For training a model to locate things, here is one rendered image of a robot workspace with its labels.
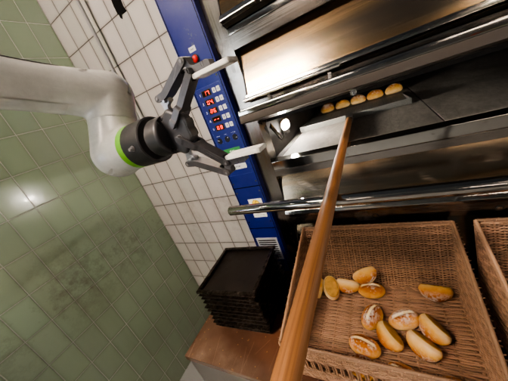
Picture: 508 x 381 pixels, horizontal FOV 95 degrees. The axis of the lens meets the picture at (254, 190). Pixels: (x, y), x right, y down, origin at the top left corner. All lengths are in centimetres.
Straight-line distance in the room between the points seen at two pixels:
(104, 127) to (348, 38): 72
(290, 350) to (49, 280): 123
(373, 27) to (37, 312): 162
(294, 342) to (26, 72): 60
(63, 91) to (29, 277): 95
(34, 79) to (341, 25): 78
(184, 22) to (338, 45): 56
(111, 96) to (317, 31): 64
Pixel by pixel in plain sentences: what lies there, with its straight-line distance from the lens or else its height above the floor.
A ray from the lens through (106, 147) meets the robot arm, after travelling 57.
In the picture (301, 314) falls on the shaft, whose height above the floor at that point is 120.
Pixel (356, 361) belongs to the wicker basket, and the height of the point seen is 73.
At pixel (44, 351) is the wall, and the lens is 148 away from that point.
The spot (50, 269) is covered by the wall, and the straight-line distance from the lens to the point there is 141.
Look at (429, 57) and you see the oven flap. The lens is 76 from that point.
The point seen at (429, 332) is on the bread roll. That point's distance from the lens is 100.
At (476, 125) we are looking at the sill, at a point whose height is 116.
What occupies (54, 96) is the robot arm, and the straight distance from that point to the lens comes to 60.
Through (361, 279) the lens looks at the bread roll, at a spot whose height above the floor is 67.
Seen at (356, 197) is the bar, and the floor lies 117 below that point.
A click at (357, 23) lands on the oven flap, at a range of 90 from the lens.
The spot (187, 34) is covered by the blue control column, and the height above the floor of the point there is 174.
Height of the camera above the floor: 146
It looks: 21 degrees down
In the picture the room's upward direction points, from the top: 21 degrees counter-clockwise
